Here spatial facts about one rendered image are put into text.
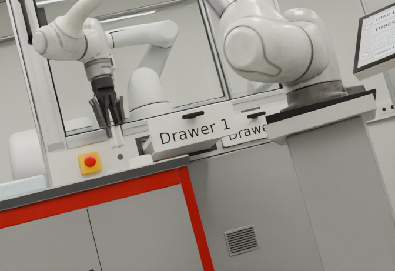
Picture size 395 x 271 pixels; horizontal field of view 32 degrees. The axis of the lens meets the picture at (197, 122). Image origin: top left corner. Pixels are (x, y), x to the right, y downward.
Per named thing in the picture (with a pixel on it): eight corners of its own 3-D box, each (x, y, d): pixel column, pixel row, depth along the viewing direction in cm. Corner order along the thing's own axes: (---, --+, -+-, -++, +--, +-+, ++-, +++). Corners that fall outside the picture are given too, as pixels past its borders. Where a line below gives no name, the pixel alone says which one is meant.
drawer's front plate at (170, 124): (240, 132, 228) (231, 100, 229) (155, 152, 221) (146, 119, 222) (238, 133, 229) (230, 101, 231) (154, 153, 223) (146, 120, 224)
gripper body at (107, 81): (96, 76, 227) (103, 102, 226) (117, 74, 233) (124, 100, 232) (84, 83, 232) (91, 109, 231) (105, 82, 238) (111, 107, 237)
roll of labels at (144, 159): (158, 166, 208) (155, 153, 209) (146, 167, 202) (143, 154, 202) (139, 173, 211) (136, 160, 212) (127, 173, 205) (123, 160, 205)
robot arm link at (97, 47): (97, 68, 241) (69, 67, 230) (86, 26, 243) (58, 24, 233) (119, 57, 235) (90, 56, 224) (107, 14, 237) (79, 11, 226)
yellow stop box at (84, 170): (102, 169, 245) (97, 150, 246) (81, 174, 243) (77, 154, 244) (101, 171, 250) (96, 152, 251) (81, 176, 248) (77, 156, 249)
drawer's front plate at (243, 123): (295, 130, 266) (287, 102, 268) (224, 147, 259) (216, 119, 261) (293, 130, 268) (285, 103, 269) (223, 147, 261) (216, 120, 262)
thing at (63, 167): (315, 130, 270) (305, 94, 272) (55, 193, 245) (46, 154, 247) (250, 164, 361) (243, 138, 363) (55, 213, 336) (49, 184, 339)
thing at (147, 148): (233, 130, 229) (227, 112, 230) (158, 147, 223) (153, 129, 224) (207, 150, 268) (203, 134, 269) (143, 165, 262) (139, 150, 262)
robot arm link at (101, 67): (115, 57, 233) (119, 74, 232) (100, 67, 240) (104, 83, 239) (93, 59, 227) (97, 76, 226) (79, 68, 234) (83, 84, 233)
